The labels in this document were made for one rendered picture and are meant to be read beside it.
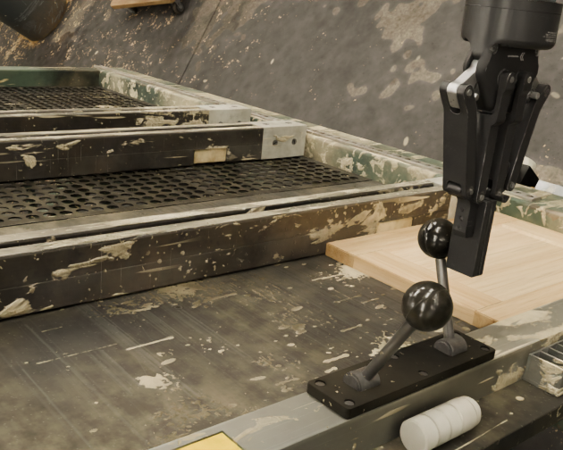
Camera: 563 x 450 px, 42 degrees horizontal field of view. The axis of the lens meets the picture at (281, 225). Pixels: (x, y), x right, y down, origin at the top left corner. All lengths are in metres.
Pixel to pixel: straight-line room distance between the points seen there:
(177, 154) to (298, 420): 0.94
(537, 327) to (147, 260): 0.44
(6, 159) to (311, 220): 0.55
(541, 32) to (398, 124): 2.20
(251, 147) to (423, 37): 1.57
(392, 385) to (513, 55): 0.29
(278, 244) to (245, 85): 2.54
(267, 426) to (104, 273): 0.34
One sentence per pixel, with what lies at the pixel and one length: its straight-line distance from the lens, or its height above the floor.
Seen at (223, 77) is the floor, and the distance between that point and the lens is 3.63.
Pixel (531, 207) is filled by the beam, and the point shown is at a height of 0.91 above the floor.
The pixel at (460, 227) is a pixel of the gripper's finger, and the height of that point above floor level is 1.46.
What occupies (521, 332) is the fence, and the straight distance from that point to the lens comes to 0.80.
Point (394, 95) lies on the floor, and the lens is 2.89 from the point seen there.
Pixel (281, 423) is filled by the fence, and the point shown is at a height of 1.54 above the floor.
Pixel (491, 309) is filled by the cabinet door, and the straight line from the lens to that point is 0.90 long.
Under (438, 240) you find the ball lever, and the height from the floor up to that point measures 1.45.
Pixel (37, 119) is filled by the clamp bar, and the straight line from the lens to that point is 1.53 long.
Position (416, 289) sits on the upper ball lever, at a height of 1.55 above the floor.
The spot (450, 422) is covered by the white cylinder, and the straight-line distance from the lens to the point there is 0.64.
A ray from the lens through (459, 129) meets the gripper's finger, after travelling 0.60.
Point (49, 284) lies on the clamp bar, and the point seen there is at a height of 1.57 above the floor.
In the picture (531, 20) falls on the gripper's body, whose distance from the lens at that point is 0.61.
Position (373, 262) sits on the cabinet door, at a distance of 0.98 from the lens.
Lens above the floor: 1.99
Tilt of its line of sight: 44 degrees down
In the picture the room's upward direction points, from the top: 53 degrees counter-clockwise
